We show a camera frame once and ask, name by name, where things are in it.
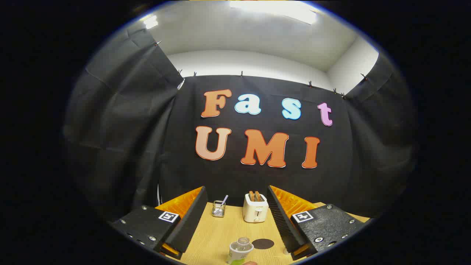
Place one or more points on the toast slice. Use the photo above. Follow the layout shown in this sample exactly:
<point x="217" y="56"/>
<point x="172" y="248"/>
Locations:
<point x="251" y="196"/>
<point x="258" y="196"/>

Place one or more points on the large ceiling light panel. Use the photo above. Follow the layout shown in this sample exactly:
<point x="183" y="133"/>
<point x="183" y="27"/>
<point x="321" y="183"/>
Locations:
<point x="276" y="9"/>

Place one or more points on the small ceiling light panel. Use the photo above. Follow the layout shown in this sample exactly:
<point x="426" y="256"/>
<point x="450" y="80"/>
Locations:
<point x="151" y="22"/>

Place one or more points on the white green juice bottle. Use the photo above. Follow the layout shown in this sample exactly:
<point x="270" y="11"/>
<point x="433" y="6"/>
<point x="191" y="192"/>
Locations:
<point x="237" y="254"/>

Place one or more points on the thin metal spoon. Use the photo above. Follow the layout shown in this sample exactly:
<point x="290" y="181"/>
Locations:
<point x="224" y="200"/>

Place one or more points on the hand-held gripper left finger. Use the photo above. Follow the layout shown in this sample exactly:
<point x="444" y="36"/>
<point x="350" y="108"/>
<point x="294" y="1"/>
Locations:
<point x="191" y="217"/>

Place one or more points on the white toaster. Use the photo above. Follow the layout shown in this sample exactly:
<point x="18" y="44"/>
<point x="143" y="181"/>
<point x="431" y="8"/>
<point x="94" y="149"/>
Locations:
<point x="255" y="212"/>

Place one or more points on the dark brown round coaster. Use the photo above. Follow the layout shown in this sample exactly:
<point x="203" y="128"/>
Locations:
<point x="263" y="244"/>

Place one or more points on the wooden table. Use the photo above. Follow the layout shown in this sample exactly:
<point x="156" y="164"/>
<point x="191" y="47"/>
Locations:
<point x="217" y="239"/>

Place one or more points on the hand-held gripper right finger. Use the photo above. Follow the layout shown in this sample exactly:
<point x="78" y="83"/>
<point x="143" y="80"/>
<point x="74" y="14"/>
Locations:
<point x="281" y="217"/>

